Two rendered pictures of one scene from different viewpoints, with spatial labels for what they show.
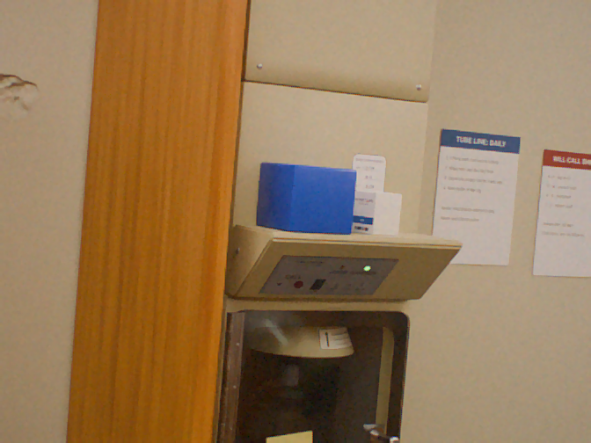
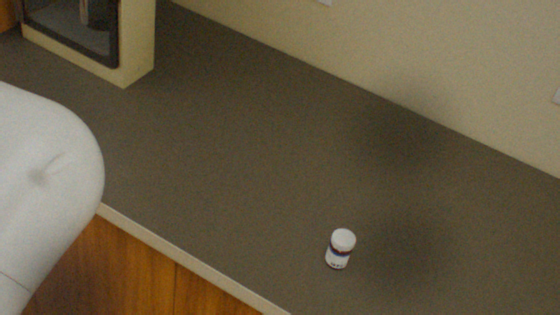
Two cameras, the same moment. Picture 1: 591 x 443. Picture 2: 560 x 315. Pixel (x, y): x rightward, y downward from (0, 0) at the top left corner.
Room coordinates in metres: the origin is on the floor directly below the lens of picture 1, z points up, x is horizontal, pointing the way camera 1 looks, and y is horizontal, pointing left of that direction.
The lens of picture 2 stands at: (1.30, -1.33, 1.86)
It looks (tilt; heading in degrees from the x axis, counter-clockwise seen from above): 42 degrees down; 53
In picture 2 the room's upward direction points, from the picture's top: 12 degrees clockwise
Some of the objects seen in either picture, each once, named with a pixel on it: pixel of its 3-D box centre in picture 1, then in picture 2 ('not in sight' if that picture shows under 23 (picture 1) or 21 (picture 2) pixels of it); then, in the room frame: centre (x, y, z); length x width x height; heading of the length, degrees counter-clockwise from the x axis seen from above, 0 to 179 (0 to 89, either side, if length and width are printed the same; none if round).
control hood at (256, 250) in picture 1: (347, 267); not in sight; (1.57, -0.08, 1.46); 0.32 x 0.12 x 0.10; 120
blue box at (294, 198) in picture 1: (305, 198); not in sight; (1.53, -0.01, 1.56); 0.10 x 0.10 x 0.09; 30
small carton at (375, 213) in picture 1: (375, 213); not in sight; (1.59, -0.11, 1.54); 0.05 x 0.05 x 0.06; 38
